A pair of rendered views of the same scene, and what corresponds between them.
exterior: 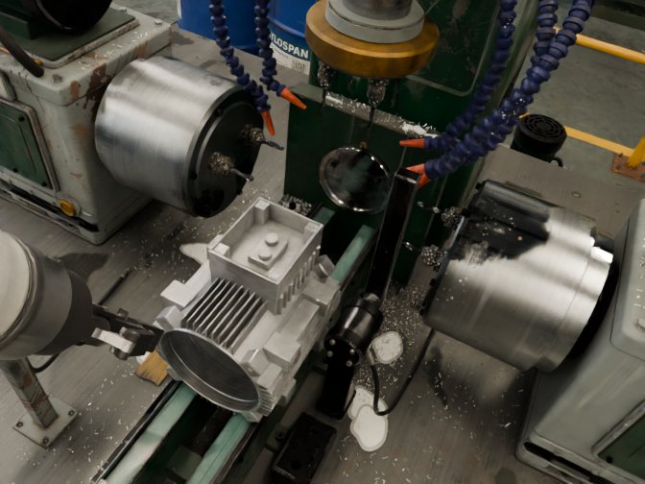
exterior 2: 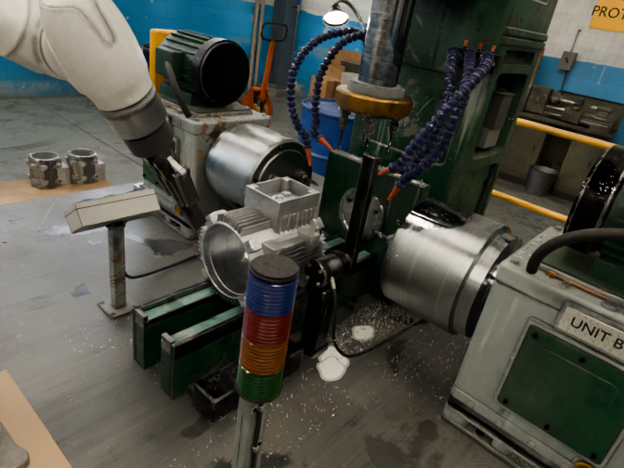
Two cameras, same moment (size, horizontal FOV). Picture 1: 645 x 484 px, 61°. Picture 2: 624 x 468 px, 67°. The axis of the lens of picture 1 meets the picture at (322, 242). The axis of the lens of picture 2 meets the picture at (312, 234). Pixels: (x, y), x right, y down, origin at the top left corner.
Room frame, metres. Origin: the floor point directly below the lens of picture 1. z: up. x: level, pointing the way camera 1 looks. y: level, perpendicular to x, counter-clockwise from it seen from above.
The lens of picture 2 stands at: (-0.36, -0.27, 1.50)
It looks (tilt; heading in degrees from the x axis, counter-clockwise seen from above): 26 degrees down; 17
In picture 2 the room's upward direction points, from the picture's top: 10 degrees clockwise
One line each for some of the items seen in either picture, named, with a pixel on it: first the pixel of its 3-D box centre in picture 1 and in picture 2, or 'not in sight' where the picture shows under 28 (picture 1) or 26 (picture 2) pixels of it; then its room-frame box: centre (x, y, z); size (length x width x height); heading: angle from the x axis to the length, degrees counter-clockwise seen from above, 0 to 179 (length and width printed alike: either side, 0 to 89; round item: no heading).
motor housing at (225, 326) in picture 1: (250, 318); (262, 248); (0.44, 0.08, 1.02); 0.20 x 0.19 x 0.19; 159
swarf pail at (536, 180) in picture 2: not in sight; (539, 181); (5.14, -1.02, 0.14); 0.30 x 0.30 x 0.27
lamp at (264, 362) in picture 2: not in sight; (264, 345); (0.08, -0.10, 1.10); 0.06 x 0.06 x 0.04
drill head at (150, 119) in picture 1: (162, 128); (248, 167); (0.81, 0.32, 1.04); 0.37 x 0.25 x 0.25; 69
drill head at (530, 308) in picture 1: (527, 282); (461, 272); (0.57, -0.32, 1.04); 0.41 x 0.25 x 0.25; 69
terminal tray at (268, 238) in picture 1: (267, 255); (281, 204); (0.48, 0.07, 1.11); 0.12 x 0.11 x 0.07; 159
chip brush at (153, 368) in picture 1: (180, 334); not in sight; (0.53, 0.23, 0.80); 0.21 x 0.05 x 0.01; 162
